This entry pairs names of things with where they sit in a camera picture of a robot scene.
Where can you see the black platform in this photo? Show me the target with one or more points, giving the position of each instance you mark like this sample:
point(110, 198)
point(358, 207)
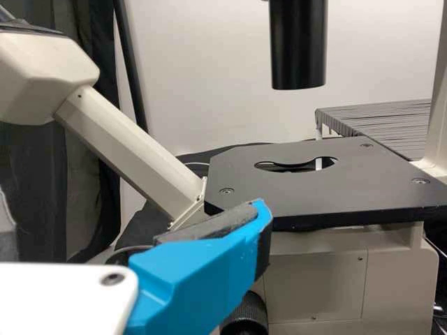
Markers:
point(384, 125)

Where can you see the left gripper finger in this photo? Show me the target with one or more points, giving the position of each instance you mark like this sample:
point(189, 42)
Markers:
point(202, 272)

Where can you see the cream microscope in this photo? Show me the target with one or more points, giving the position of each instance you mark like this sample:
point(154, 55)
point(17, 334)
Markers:
point(314, 181)

